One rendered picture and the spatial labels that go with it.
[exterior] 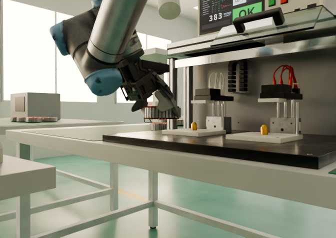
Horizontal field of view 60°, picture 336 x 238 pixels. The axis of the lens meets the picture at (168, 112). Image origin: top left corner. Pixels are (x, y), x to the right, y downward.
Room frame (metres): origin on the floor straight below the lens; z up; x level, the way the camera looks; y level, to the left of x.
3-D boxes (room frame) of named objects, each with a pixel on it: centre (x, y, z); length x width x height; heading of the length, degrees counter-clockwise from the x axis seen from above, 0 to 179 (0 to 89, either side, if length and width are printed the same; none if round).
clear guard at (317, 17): (0.76, -0.30, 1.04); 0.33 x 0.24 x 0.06; 137
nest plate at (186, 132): (0.95, -0.09, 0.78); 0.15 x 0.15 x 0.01; 47
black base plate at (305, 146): (0.88, -0.18, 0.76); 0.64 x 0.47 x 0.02; 47
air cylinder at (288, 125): (0.89, -0.36, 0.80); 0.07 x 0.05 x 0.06; 47
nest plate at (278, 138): (0.79, -0.26, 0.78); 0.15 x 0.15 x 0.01; 47
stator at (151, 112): (0.85, 0.02, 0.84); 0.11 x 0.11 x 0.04
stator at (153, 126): (1.36, 0.03, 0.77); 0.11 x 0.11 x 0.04
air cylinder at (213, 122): (1.06, -0.18, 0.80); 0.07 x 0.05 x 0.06; 47
